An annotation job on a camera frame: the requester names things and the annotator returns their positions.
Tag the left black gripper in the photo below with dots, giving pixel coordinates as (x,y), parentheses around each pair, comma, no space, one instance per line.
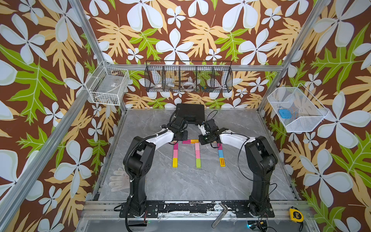
(185,132)

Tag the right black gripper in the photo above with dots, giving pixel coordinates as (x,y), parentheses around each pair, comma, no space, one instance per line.
(201,139)

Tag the blue block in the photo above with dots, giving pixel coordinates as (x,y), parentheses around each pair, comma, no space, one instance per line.
(221,154)

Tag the green block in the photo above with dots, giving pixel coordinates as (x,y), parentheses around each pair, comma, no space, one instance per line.
(198,163)

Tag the yellow red striped block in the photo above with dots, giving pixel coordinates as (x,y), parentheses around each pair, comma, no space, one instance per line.
(222,162)

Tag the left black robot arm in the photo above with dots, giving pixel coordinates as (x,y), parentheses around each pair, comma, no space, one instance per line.
(139,158)

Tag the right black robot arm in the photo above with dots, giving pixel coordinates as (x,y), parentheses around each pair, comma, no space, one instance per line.
(260,158)

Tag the black plastic tool case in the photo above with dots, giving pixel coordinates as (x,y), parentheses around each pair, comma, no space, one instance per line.
(192,113)

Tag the blue object in basket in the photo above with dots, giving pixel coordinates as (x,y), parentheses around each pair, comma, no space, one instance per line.
(285,113)

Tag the white work glove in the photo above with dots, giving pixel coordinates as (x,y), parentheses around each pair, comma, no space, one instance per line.
(119,180)

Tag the white mesh basket right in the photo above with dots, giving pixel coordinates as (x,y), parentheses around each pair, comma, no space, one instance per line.
(307,111)

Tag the yellow tape measure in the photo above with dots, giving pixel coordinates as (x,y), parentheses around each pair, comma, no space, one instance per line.
(296,215)

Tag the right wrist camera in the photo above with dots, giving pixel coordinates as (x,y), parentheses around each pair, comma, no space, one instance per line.
(202,128)

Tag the black wire basket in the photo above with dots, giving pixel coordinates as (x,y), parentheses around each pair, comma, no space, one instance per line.
(188,76)

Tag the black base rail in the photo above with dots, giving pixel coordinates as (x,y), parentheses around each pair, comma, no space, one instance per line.
(152,209)

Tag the white wire basket left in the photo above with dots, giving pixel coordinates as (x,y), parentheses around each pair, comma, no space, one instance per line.
(108,84)

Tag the grey metal bracket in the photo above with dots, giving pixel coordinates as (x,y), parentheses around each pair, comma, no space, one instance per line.
(221,215)

